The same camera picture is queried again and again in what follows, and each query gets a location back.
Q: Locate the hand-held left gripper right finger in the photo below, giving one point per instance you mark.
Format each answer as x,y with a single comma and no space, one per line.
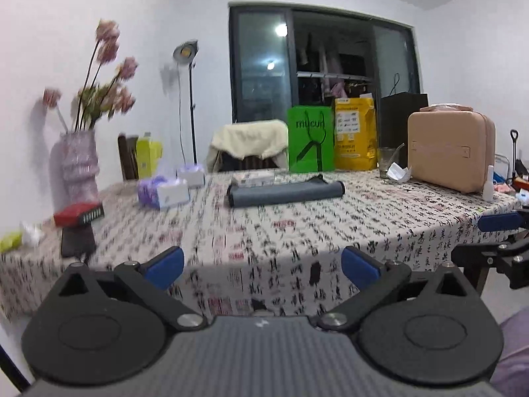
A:
358,268

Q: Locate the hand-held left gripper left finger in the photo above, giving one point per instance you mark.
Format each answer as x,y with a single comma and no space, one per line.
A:
165,266

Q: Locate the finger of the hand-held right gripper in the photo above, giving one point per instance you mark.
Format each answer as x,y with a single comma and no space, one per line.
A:
498,222
487,252

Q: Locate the grey mat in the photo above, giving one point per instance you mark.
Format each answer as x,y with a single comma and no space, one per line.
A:
285,192

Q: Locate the small white bottle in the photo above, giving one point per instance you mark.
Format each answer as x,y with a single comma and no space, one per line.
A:
489,185

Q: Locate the purple tissue pack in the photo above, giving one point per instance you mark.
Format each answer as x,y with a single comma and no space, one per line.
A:
163,190
191,174

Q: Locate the beige hard case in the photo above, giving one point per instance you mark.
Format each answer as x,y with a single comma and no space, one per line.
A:
450,151

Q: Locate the black phone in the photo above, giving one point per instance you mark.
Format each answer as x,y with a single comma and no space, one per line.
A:
76,242

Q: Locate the red box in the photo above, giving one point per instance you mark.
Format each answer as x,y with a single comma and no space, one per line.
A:
78,215

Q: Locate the white paper packet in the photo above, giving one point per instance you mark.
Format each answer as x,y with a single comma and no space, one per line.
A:
399,172

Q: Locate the person's purple clothing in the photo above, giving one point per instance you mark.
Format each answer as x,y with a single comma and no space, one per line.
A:
514,355

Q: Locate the clear drinking glass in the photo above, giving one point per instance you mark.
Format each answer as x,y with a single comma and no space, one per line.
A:
387,160

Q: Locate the yellow-green box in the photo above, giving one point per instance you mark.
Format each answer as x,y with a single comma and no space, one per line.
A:
148,155

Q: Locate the brown wooden chair back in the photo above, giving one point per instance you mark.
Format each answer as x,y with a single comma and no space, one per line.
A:
126,157

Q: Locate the small white box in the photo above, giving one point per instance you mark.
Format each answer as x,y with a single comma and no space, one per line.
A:
253,178

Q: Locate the purple glass vase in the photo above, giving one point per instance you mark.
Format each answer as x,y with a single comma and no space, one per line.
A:
76,167

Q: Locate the yellow plastic bag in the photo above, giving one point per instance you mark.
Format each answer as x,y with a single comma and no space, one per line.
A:
355,132

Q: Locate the crumpled white tissue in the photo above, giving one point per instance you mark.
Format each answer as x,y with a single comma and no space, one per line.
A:
33,233

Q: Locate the green paper bag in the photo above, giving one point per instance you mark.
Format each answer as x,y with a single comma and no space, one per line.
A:
310,138

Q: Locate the black paper bag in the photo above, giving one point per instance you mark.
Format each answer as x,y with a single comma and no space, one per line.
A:
399,122

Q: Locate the chair with cream cloth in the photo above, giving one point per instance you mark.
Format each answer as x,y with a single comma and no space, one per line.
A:
248,140

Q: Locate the yellow-green packet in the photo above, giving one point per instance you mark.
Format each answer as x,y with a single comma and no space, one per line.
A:
10,241

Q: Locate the floor lamp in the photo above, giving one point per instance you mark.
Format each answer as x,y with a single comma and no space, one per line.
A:
188,91

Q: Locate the pink artificial flowers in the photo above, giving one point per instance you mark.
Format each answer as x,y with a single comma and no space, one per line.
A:
103,87

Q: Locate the dark framed glass door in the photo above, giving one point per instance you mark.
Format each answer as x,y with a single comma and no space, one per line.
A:
322,58

